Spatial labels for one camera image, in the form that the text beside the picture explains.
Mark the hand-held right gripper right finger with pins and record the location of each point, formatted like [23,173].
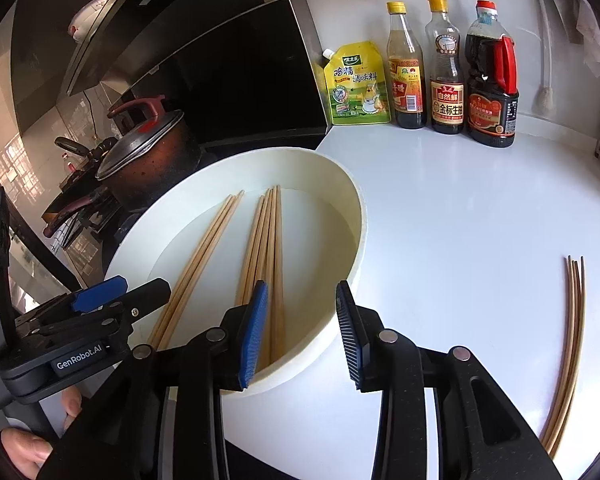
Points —
[350,340]

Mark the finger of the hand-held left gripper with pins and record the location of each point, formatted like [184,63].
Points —
[150,295]
[100,295]

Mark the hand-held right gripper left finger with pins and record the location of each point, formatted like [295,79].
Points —
[252,335]

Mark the row of wooden chopsticks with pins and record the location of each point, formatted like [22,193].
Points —
[265,250]

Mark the white round basin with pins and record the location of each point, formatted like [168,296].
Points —
[320,240]

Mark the wooden chopstick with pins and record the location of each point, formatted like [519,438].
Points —
[579,310]
[570,310]
[583,310]
[575,310]

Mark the person's left hand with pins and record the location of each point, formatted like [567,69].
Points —
[25,452]

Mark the dark brown cooking pot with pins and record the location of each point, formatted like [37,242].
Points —
[160,175]

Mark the black frying pan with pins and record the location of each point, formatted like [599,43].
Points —
[97,152]

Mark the black range hood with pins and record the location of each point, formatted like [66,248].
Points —
[205,60]

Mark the yellow seasoning pouch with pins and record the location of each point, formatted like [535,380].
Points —
[355,90]

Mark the clear soy bottle yellow cap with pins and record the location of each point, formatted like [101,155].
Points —
[447,100]

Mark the amber vinegar bottle yellow cap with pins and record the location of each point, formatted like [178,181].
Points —
[406,85]

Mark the white plastic container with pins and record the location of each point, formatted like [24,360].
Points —
[90,12]

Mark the white dish brush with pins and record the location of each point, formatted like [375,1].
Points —
[545,60]

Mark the beige rag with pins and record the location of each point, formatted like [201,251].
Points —
[587,35]

